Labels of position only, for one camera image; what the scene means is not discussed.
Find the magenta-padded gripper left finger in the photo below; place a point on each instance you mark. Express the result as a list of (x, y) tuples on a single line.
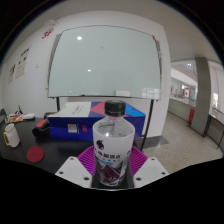
[(75, 170)]

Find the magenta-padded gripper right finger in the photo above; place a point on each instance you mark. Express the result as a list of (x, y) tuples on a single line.
[(150, 170)]

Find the clear bottle with white label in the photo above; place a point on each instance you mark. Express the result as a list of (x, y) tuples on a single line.
[(113, 146)]

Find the blue cardboard box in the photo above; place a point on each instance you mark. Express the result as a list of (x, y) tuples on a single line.
[(71, 128)]

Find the flat round red coaster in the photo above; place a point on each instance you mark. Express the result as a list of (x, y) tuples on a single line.
[(35, 154)]

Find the red fire extinguisher cabinet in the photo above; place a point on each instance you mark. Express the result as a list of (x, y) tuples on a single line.
[(191, 116)]

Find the flat white case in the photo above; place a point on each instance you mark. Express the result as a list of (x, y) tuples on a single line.
[(28, 116)]

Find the red and white sign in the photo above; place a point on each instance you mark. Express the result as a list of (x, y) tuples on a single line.
[(186, 92)]

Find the whiteboard on black stand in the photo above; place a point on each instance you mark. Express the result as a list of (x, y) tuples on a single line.
[(103, 63)]

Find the small white wall poster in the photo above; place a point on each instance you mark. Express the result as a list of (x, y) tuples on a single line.
[(11, 73)]

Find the large white wall poster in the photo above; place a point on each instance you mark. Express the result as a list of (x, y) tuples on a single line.
[(22, 63)]

